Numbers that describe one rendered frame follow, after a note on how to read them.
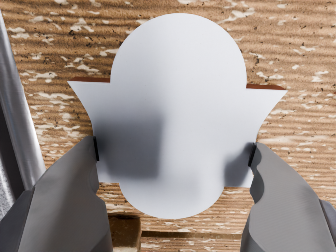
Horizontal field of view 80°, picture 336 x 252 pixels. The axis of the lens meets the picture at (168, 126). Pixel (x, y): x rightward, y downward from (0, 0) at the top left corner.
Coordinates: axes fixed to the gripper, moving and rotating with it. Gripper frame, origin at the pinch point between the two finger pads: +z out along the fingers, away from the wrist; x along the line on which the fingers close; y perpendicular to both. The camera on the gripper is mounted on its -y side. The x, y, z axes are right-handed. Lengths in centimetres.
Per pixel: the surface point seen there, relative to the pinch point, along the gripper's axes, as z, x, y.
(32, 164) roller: 2.2, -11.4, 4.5
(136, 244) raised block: -1.8, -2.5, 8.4
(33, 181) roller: 2.2, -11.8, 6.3
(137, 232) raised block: -0.8, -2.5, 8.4
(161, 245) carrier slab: 0.4, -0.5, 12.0
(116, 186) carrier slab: 0.6, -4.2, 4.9
